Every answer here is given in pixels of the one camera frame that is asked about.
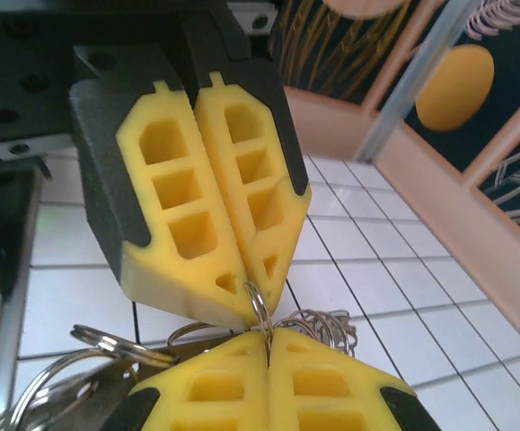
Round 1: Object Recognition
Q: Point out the metal keyring bunch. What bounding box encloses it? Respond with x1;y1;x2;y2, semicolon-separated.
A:
0;278;360;431

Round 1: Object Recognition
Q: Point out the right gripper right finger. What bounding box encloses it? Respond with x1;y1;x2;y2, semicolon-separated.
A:
267;326;441;431

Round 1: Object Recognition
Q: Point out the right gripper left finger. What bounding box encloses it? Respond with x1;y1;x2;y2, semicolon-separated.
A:
101;329;273;431

